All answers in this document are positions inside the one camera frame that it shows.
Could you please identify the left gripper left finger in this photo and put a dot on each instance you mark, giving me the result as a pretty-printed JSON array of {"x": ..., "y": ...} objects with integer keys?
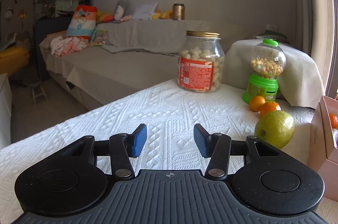
[{"x": 121, "y": 147}]

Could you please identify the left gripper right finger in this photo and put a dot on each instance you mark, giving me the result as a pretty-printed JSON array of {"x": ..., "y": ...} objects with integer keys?
[{"x": 219, "y": 148}]

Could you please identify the large green pear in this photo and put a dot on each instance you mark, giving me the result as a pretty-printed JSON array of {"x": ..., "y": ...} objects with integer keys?
[{"x": 275, "y": 128}]

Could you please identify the orange mandarin front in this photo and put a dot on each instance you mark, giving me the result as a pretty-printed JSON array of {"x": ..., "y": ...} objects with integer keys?
[{"x": 333, "y": 122}]

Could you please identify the small orange kumquat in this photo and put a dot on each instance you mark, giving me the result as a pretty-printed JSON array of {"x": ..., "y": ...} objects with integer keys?
[{"x": 256, "y": 103}]

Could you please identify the glass jar red label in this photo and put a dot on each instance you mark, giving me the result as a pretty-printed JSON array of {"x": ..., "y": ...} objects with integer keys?
[{"x": 201, "y": 62}]

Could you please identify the green candy dispenser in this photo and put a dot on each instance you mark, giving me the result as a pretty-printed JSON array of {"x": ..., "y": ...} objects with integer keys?
[{"x": 268, "y": 62}]

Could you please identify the pink cardboard box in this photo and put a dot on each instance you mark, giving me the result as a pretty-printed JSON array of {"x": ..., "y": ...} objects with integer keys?
[{"x": 323, "y": 139}]

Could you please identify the colourful plush pillow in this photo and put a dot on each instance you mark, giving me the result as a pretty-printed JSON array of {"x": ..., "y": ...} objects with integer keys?
[{"x": 83, "y": 22}]

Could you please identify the gold metal tin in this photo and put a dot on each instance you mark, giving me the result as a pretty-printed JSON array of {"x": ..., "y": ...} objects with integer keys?
[{"x": 178, "y": 11}]

